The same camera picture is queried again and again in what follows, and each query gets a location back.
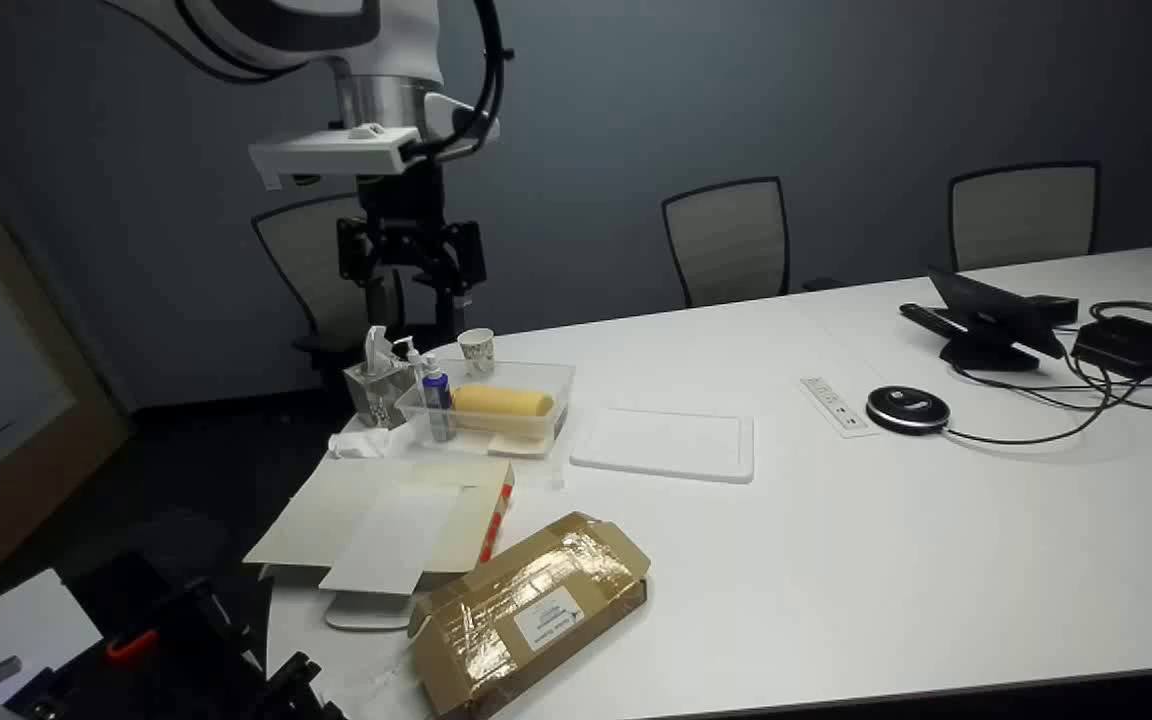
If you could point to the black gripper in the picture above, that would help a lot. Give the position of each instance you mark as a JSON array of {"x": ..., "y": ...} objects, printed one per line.
[{"x": 400, "y": 200}]

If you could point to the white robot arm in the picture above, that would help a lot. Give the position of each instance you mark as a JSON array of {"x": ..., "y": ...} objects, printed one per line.
[{"x": 337, "y": 54}]

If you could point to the grey tissue box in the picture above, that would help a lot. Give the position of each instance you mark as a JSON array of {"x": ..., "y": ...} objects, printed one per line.
[{"x": 380, "y": 386}]

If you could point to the white cup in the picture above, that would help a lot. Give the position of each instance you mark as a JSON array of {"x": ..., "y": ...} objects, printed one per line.
[{"x": 476, "y": 355}]

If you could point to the small blue bottle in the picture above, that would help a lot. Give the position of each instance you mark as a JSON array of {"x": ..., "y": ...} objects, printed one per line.
[{"x": 438, "y": 401}]

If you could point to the yellow sponge block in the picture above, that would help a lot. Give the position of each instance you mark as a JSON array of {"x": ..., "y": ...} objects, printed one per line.
[{"x": 500, "y": 399}]

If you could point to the clear plastic container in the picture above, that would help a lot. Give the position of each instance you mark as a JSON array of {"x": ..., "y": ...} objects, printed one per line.
[{"x": 528, "y": 424}]

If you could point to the cream sheet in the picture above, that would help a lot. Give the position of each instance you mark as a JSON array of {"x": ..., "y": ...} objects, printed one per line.
[{"x": 480, "y": 480}]

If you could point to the red pen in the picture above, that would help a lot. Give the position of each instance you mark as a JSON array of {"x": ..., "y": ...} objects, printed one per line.
[{"x": 496, "y": 517}]

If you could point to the white paper sheet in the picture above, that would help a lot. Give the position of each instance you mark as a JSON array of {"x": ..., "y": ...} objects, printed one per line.
[{"x": 397, "y": 542}]

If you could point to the white flat tray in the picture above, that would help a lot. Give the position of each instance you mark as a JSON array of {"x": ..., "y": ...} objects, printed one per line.
[{"x": 663, "y": 444}]

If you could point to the white rounded flat object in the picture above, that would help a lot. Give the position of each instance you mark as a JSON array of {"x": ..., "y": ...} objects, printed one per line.
[{"x": 365, "y": 614}]

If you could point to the brown cardboard box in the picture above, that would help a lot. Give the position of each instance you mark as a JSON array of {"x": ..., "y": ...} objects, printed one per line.
[{"x": 528, "y": 614}]

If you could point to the black robot platform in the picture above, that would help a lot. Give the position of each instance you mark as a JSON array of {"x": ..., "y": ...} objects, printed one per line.
[{"x": 189, "y": 641}]

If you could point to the white remote control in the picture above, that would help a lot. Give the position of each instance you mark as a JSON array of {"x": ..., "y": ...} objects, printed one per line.
[{"x": 832, "y": 405}]

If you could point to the wood-framed door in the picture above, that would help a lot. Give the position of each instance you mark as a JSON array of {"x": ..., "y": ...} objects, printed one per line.
[{"x": 17, "y": 401}]

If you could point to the round black speaker puck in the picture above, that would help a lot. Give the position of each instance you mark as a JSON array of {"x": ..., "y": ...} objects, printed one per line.
[{"x": 906, "y": 408}]

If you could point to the white paper on platform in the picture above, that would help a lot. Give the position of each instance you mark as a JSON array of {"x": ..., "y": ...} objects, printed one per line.
[{"x": 28, "y": 624}]

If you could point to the black video bar device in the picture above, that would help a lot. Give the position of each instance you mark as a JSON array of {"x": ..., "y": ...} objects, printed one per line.
[{"x": 991, "y": 322}]

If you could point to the black power adapter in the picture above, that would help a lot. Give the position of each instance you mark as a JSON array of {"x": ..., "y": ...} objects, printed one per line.
[{"x": 1129, "y": 346}]

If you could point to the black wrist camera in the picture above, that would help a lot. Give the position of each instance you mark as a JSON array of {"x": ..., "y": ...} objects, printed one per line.
[{"x": 468, "y": 255}]

